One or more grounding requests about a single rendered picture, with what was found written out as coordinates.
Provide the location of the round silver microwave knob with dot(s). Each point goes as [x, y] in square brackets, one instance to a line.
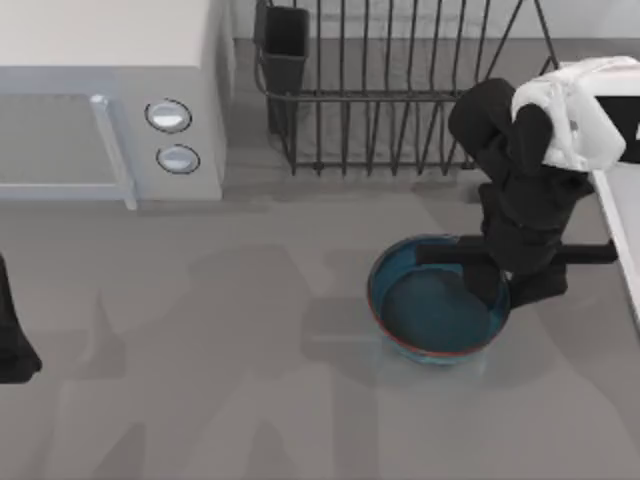
[178, 159]
[168, 116]

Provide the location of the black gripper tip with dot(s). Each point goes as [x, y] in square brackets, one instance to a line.
[12, 340]

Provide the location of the blue bowl with red rim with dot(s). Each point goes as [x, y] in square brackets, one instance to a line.
[430, 315]

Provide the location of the microwave glass door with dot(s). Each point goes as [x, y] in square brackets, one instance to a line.
[45, 140]

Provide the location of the dark cutlery holder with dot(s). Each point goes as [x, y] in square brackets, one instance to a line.
[283, 55]

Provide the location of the pale microwave oven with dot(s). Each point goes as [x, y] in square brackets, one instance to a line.
[100, 40]

